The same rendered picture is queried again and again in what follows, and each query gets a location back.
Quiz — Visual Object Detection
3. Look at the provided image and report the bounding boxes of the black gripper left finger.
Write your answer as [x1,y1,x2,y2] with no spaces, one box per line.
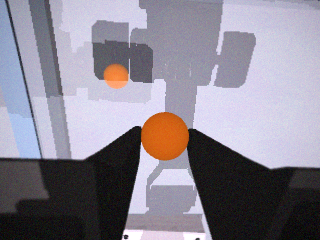
[0,126,142,240]

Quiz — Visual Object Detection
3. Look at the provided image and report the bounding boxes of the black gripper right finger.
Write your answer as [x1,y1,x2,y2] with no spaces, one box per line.
[187,128,320,240]

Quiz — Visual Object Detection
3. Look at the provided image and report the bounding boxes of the low clear corner walls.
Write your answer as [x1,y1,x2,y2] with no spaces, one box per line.
[9,0,320,159]

